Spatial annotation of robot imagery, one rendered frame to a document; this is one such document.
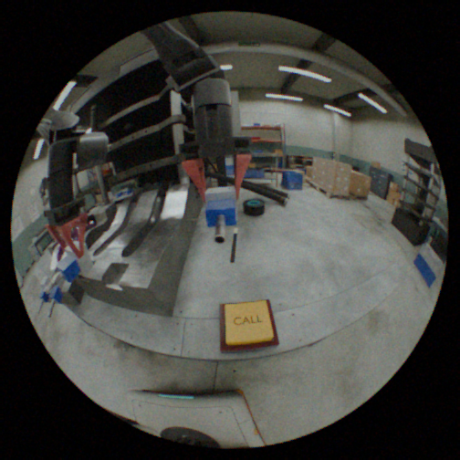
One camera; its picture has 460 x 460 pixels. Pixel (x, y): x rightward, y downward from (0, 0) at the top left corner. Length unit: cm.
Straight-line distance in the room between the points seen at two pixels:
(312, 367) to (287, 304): 90
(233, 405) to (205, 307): 60
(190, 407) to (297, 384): 63
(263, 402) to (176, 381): 55
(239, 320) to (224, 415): 65
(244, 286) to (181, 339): 15
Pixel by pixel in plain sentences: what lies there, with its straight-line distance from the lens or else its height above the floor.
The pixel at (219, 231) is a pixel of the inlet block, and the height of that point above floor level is 94.
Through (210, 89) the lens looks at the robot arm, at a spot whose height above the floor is 112.
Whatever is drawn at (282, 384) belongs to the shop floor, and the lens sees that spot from 106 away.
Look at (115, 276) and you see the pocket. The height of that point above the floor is 86.
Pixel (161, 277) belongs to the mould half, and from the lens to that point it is 23.
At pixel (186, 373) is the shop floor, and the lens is 108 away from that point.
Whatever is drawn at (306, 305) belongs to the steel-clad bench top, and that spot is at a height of 80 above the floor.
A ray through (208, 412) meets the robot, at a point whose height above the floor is 28.
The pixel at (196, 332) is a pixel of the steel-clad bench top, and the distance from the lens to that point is 24.
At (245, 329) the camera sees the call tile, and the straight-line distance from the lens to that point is 20.
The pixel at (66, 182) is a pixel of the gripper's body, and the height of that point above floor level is 106.
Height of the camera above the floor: 102
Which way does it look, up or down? 32 degrees down
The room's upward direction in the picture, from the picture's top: 5 degrees counter-clockwise
